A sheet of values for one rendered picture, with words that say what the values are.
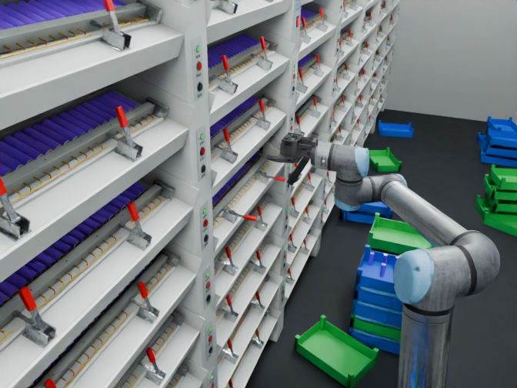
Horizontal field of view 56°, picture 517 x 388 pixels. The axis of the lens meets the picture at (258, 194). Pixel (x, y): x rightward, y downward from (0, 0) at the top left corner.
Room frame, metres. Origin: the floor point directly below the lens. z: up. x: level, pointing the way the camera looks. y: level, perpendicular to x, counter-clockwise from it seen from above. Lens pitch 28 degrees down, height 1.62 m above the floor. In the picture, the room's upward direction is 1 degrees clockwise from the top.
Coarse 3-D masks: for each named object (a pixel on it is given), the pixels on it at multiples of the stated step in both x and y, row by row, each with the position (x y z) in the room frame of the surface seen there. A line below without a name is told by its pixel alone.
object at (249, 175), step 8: (264, 160) 1.53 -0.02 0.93; (256, 168) 1.46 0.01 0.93; (248, 176) 1.40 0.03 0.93; (240, 184) 1.34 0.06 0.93; (232, 192) 1.28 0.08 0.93; (224, 200) 1.23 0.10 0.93; (232, 200) 1.26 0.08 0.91; (216, 208) 1.18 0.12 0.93; (224, 208) 1.21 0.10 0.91; (216, 216) 1.16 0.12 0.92
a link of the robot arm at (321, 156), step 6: (324, 144) 1.46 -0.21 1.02; (330, 144) 1.46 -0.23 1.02; (318, 150) 1.44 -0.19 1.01; (324, 150) 1.43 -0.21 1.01; (318, 156) 1.43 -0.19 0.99; (324, 156) 1.42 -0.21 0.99; (318, 162) 1.43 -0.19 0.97; (324, 162) 1.41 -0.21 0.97; (318, 168) 1.44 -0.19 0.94; (324, 168) 1.43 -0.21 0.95
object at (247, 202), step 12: (264, 168) 1.52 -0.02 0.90; (276, 168) 1.55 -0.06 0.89; (252, 180) 1.42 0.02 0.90; (252, 192) 1.35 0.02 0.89; (264, 192) 1.43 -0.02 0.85; (216, 204) 1.24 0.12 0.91; (240, 204) 1.27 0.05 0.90; (252, 204) 1.30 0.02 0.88; (216, 228) 1.13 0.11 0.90; (228, 228) 1.15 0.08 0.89; (216, 240) 1.03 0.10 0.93; (216, 252) 1.06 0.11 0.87
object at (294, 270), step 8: (312, 232) 2.27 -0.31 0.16; (304, 240) 2.09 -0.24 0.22; (312, 240) 2.22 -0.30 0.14; (304, 248) 2.09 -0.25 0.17; (296, 256) 2.04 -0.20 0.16; (304, 256) 2.06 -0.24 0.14; (296, 264) 1.99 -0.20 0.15; (304, 264) 2.00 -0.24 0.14; (288, 272) 1.90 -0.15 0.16; (296, 272) 1.93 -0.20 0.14; (288, 280) 1.84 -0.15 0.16; (288, 288) 1.80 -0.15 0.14; (288, 296) 1.75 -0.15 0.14
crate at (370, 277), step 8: (368, 248) 1.78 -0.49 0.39; (368, 256) 1.79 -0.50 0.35; (376, 256) 1.78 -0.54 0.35; (392, 256) 1.76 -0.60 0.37; (360, 264) 1.69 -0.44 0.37; (368, 264) 1.76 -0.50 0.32; (376, 264) 1.76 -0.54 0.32; (392, 264) 1.76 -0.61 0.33; (360, 272) 1.61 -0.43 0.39; (368, 272) 1.70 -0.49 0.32; (376, 272) 1.70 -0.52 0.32; (392, 272) 1.70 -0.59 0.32; (360, 280) 1.61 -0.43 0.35; (368, 280) 1.60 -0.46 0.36; (376, 280) 1.59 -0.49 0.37; (384, 280) 1.58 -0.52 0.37; (392, 280) 1.65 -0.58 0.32; (376, 288) 1.59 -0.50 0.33; (384, 288) 1.58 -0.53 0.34; (392, 288) 1.57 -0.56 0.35
